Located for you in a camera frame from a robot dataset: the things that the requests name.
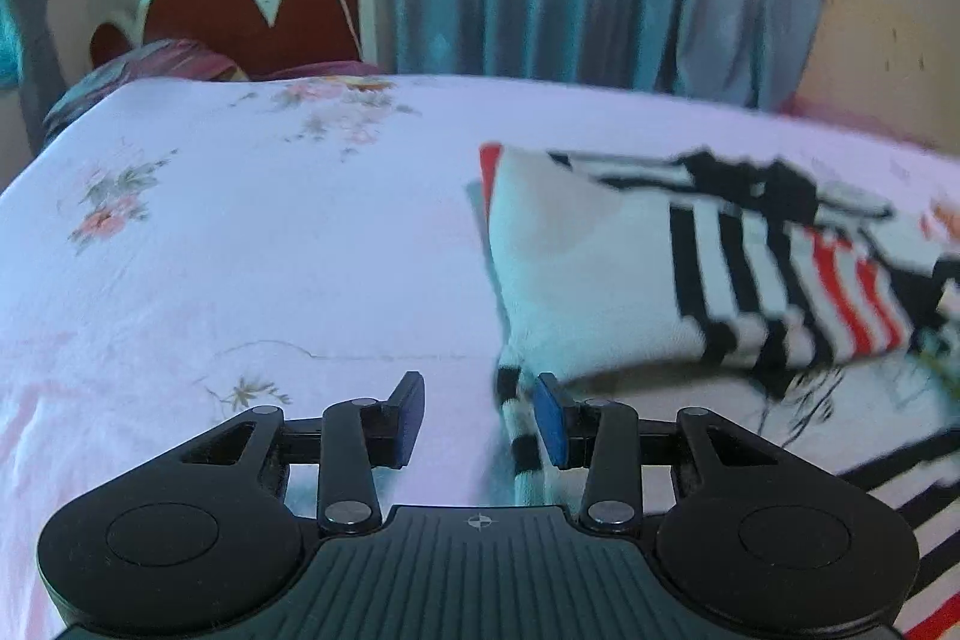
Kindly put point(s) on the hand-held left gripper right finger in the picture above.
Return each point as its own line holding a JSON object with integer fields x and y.
{"x": 550, "y": 422}

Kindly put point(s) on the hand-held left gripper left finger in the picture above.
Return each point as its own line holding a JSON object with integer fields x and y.
{"x": 409, "y": 419}

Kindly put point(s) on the black white red striped sweater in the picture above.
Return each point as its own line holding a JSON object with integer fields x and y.
{"x": 675, "y": 280}

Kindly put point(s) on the pink floral bed sheet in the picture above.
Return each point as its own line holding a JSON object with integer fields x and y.
{"x": 247, "y": 250}

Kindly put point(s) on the red white scalloped headboard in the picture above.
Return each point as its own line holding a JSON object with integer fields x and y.
{"x": 247, "y": 18}

